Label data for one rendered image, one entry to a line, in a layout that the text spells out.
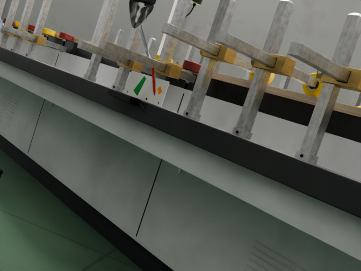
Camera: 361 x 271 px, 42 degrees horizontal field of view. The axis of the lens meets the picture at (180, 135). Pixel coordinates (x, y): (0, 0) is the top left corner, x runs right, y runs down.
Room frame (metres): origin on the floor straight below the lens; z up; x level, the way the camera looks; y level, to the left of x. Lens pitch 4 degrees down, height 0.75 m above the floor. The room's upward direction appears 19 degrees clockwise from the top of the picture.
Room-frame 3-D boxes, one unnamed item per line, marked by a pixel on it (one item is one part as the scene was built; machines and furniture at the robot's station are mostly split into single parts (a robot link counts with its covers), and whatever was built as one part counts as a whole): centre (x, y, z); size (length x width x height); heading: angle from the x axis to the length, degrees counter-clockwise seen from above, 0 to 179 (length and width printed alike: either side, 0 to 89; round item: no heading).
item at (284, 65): (1.48, -0.20, 0.95); 0.14 x 0.06 x 0.05; 42
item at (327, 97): (1.31, -0.35, 0.88); 0.04 x 0.04 x 0.48; 42
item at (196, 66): (1.91, 0.04, 0.85); 0.08 x 0.08 x 0.11
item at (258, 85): (1.49, -0.18, 0.91); 0.04 x 0.04 x 0.48; 42
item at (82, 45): (1.99, 0.32, 0.83); 0.44 x 0.03 x 0.04; 132
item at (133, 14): (1.75, 0.30, 0.99); 0.06 x 0.03 x 0.09; 18
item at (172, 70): (1.85, 0.14, 0.85); 0.14 x 0.06 x 0.05; 42
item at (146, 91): (1.87, 0.19, 0.75); 0.26 x 0.01 x 0.10; 42
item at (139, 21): (1.76, 0.27, 0.99); 0.06 x 0.03 x 0.09; 18
